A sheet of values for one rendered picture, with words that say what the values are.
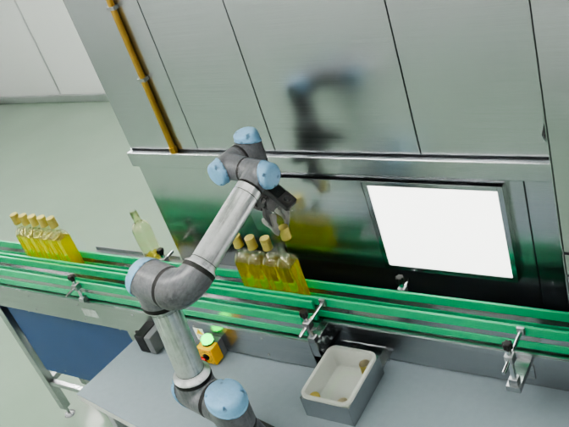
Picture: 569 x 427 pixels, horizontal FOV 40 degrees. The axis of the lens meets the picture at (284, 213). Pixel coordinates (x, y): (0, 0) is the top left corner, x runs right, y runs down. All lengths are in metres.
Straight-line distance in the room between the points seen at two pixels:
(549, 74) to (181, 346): 1.26
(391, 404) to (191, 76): 1.18
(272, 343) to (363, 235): 0.48
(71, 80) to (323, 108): 5.76
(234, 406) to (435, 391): 0.61
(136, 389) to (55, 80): 5.54
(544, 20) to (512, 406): 1.22
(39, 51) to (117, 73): 5.29
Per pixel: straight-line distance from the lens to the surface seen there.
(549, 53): 1.57
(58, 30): 7.69
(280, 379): 2.66
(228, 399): 2.30
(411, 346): 2.49
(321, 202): 2.51
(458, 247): 2.40
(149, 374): 2.92
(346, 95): 2.26
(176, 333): 2.25
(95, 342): 3.44
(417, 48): 2.10
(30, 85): 8.43
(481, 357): 2.41
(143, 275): 2.15
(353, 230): 2.52
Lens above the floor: 2.54
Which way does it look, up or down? 31 degrees down
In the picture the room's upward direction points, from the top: 20 degrees counter-clockwise
